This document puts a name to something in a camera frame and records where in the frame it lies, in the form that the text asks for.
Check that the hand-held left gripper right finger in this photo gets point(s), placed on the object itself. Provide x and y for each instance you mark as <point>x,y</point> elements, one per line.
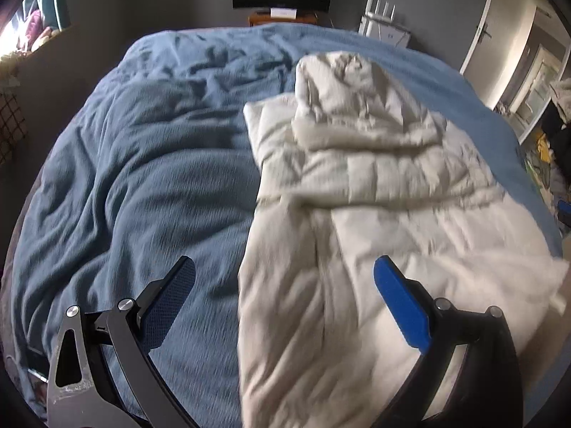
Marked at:
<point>401,307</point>

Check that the white router with antennas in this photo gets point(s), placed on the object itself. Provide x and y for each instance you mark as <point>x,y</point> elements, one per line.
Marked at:
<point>380,6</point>

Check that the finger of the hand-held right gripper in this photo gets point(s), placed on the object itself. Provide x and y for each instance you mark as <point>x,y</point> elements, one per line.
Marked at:
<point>565,207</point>

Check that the grey door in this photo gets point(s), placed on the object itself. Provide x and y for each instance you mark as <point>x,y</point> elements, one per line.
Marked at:
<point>504,31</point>

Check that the blue blanket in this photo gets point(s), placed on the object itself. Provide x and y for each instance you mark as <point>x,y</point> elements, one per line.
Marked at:
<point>134,165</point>

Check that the grid patterned panel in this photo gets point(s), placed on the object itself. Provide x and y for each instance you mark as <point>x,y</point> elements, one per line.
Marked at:
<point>11,125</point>

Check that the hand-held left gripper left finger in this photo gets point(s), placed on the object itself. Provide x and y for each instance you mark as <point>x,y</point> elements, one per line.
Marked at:
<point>171,303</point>

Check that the white hooded puffer jacket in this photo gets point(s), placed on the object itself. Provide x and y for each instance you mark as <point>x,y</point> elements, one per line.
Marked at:
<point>379,232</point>

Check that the yellow cloth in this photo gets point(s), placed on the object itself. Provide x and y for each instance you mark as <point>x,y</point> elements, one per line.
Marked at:
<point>544,147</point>

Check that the dark cloth pile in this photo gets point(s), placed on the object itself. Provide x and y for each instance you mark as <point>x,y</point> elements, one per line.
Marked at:
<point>560,111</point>

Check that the window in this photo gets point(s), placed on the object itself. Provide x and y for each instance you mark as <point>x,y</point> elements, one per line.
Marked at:
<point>11,31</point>

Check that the white set-top box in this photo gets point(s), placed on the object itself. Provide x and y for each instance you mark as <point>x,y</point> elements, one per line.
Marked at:
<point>284,13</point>

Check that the pink plush toy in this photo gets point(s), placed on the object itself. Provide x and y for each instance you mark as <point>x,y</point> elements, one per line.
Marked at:
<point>35,26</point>

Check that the wooden television stand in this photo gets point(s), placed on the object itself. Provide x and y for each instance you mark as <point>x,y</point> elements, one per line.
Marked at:
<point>261,18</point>

